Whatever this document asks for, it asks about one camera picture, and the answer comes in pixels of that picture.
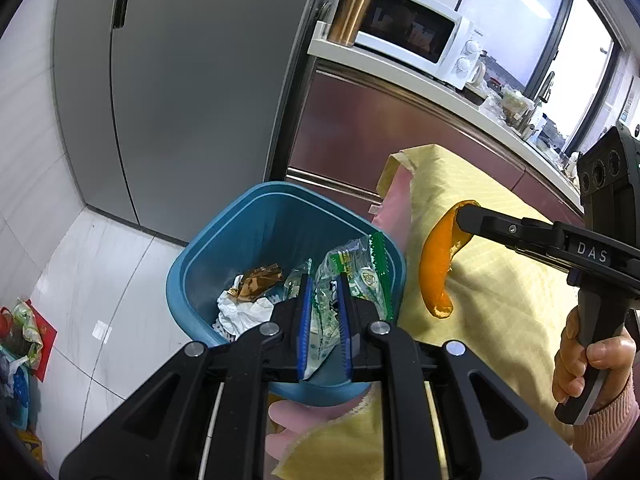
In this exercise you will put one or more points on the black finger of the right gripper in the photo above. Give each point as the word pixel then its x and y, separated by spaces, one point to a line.
pixel 528 236

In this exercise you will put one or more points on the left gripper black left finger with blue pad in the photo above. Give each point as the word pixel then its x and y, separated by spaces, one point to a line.
pixel 203 414

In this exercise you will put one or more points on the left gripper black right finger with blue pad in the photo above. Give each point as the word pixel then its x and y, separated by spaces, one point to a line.
pixel 445 414

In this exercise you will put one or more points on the orange peel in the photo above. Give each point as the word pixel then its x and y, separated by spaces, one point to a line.
pixel 443 242

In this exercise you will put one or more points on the green white plastic wrapper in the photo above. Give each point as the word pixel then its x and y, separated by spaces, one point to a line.
pixel 357 269

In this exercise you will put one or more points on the white blue dotted paper bag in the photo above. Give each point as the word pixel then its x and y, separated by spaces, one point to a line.
pixel 235 316

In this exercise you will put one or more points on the gold foil snack bag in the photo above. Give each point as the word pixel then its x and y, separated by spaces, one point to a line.
pixel 254 283

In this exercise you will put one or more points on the pink knit sleeve forearm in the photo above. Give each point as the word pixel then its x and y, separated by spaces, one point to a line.
pixel 599 438

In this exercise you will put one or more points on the kitchen window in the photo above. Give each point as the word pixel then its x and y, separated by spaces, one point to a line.
pixel 559 53

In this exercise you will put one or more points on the blue plastic trash bin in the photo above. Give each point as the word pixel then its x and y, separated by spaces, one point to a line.
pixel 274 222

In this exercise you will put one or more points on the person's right hand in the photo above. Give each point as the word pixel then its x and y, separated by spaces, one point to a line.
pixel 615 355

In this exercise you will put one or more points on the white countertop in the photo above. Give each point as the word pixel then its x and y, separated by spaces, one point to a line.
pixel 365 63

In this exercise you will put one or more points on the red bag on floor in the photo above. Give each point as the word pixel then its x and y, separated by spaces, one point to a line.
pixel 27 335

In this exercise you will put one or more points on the white microwave oven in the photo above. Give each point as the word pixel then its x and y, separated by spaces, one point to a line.
pixel 425 36

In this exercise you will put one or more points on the copper steel tumbler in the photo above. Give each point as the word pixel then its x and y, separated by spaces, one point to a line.
pixel 348 18

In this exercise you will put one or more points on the grey refrigerator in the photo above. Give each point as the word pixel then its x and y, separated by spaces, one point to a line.
pixel 170 109

